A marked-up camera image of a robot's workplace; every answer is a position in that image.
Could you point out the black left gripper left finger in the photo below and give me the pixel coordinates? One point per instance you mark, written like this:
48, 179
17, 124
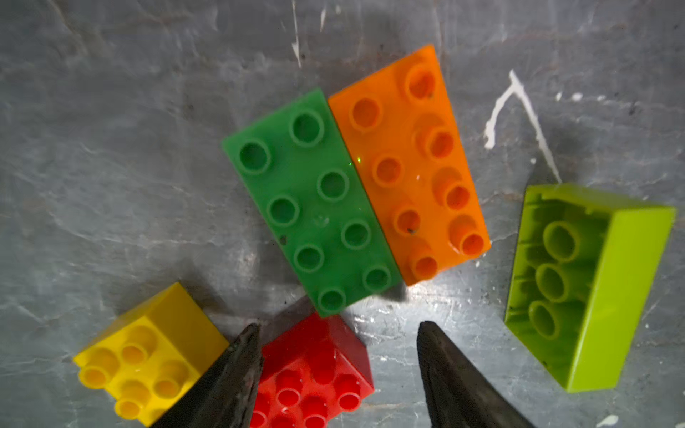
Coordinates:
226, 394

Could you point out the lime green lego brick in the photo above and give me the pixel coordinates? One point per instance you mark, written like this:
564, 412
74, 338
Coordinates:
584, 265

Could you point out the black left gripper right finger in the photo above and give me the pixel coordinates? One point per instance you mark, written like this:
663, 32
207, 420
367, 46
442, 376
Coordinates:
457, 394

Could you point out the orange long lego brick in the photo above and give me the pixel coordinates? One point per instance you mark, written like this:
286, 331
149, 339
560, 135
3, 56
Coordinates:
400, 131

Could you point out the yellow small lego brick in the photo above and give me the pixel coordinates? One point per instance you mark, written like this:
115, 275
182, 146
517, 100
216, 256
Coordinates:
152, 355

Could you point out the green long lego brick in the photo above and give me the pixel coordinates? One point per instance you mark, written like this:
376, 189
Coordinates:
297, 169

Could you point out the red small lego brick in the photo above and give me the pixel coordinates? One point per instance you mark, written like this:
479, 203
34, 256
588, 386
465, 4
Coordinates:
313, 372

